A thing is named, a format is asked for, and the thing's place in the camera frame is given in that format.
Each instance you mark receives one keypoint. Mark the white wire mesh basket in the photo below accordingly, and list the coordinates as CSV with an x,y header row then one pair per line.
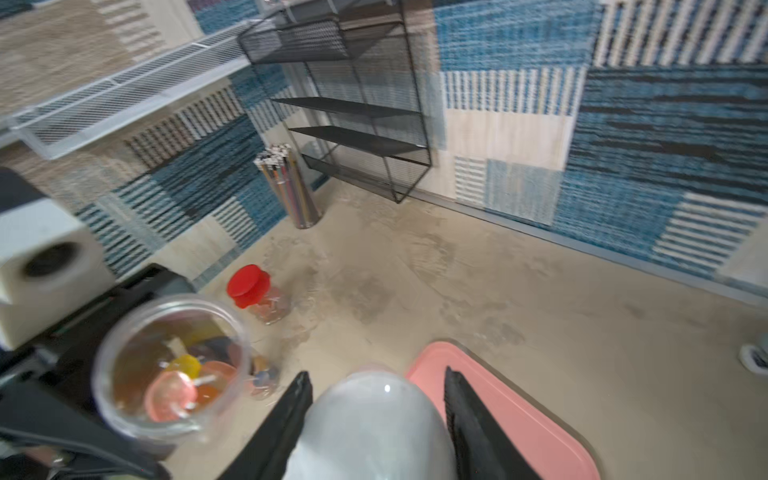
x,y
77,118

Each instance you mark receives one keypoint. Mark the candy jar clear plastic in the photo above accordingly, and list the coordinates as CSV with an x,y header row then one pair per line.
x,y
171,368

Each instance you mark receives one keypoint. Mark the candy jar red lid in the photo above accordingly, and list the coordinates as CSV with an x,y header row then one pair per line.
x,y
252,290

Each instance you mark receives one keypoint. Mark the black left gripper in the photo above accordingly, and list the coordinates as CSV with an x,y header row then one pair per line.
x,y
50,427

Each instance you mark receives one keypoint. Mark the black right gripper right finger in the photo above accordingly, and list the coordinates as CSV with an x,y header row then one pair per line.
x,y
482,449

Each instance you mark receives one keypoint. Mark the cup of coloured pencils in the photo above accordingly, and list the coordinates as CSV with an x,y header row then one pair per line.
x,y
279,165

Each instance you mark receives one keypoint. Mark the pink plastic tray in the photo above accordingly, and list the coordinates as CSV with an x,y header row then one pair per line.
x,y
552,448

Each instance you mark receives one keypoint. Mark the candy jar patterned lid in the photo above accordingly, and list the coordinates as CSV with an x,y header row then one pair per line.
x,y
264,376

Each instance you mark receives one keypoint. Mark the grey stapler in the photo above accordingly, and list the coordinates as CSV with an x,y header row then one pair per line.
x,y
754,357

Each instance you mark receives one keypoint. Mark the black wire shelf rack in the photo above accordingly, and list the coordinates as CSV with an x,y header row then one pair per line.
x,y
340,79

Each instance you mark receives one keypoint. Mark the white jar lid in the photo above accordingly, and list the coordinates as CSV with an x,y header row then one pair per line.
x,y
373,424

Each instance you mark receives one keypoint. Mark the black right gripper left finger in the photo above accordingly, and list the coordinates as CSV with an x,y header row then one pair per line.
x,y
266,454

